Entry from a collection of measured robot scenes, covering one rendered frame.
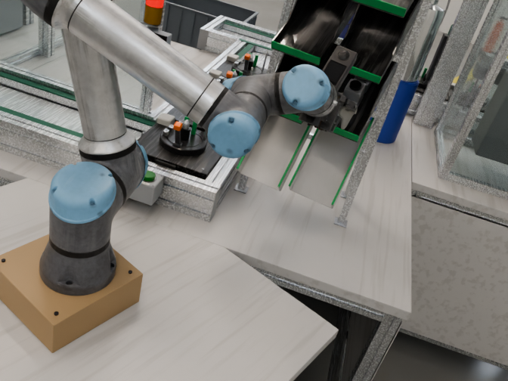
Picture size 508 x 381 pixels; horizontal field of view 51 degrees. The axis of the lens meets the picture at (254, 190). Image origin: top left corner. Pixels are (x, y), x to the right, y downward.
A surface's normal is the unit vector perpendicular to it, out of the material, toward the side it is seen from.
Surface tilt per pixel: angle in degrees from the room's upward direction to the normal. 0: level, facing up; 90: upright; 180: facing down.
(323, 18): 25
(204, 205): 90
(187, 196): 90
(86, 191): 10
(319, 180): 45
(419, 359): 0
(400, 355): 0
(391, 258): 0
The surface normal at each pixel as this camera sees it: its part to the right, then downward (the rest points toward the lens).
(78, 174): 0.20, -0.72
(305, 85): -0.28, 0.03
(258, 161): -0.14, -0.29
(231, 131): -0.22, 0.52
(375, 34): 0.03, -0.57
